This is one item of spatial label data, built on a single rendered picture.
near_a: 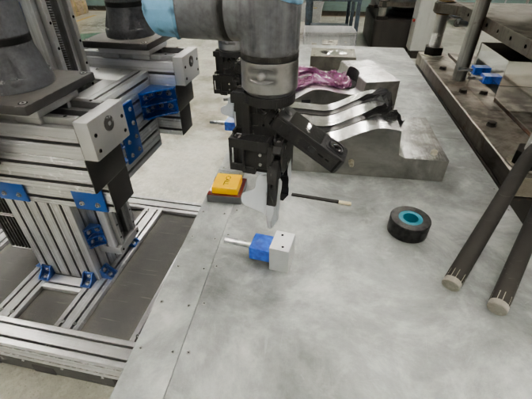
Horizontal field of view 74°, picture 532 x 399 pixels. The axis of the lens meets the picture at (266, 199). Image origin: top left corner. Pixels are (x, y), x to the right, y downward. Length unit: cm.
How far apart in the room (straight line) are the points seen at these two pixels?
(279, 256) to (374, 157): 40
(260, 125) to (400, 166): 51
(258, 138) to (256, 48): 12
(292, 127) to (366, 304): 32
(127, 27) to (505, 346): 121
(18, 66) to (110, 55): 49
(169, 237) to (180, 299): 103
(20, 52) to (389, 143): 81
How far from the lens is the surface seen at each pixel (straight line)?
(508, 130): 142
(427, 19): 534
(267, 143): 49
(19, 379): 170
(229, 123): 111
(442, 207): 90
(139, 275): 153
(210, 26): 47
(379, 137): 89
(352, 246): 73
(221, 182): 82
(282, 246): 63
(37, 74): 90
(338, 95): 124
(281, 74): 46
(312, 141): 48
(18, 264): 180
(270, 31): 44
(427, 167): 96
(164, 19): 49
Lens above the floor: 129
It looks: 37 degrees down
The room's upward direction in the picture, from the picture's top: straight up
